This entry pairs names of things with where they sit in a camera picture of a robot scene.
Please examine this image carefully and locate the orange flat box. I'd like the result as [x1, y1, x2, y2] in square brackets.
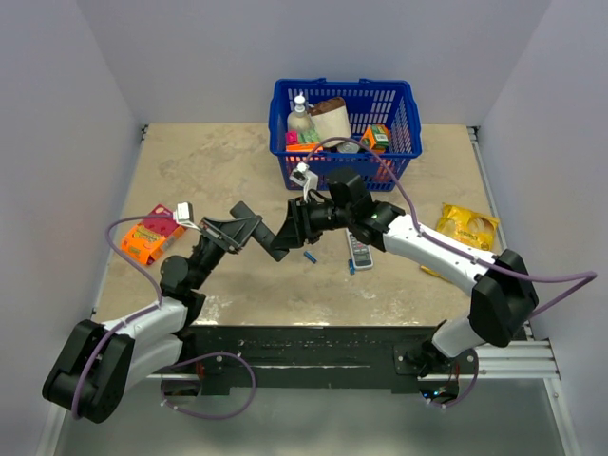
[285, 143, 324, 153]

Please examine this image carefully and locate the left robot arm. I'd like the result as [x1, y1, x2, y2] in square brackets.
[42, 212, 274, 423]

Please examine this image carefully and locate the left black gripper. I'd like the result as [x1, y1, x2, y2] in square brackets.
[189, 215, 261, 290]

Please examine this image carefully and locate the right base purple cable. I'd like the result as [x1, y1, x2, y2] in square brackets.
[425, 351, 481, 409]

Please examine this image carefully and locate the purple camera cable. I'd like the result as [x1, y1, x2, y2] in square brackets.
[303, 137, 598, 319]
[69, 214, 177, 422]

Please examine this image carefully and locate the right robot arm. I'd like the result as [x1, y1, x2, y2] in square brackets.
[272, 162, 539, 376]

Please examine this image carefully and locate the orange pink candy box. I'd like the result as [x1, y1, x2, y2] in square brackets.
[120, 204, 186, 266]

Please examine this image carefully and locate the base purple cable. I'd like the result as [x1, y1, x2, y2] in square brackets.
[425, 351, 481, 409]
[160, 351, 257, 422]

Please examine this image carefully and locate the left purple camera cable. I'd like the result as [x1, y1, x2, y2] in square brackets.
[69, 214, 177, 422]

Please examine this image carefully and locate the metal tin can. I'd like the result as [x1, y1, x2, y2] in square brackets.
[336, 140, 361, 154]

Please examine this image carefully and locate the white brown paper bag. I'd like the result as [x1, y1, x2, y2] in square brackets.
[308, 97, 352, 148]

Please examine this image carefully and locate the white pump bottle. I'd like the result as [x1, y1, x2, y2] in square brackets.
[287, 92, 314, 133]

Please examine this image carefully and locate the blue plastic shopping basket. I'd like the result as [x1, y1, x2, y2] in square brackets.
[268, 78, 424, 192]

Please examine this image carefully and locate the orange green juice carton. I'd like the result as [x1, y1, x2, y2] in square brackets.
[361, 124, 390, 153]

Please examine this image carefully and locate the black remote control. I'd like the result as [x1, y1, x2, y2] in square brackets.
[230, 201, 289, 262]

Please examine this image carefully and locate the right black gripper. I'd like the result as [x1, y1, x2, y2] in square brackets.
[272, 195, 353, 250]

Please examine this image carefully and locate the pink small box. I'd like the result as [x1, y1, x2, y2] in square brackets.
[285, 130, 299, 145]

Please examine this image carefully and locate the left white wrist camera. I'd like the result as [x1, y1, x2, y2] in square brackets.
[173, 201, 200, 231]

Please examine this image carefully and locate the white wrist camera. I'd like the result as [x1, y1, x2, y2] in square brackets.
[289, 161, 318, 202]
[173, 201, 200, 231]

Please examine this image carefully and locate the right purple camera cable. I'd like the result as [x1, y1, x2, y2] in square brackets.
[303, 137, 598, 319]

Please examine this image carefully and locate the green small packet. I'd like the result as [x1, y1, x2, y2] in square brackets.
[298, 129, 320, 144]

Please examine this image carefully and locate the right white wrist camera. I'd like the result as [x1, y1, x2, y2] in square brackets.
[289, 161, 318, 202]

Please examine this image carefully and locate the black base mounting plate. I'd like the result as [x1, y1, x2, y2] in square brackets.
[161, 325, 479, 395]

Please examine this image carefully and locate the white remote control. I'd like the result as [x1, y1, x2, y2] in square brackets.
[346, 230, 373, 271]

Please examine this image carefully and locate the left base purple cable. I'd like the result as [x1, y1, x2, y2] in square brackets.
[160, 351, 257, 422]

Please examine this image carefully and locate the yellow Lays chips bag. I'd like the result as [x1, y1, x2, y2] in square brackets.
[435, 203, 500, 251]

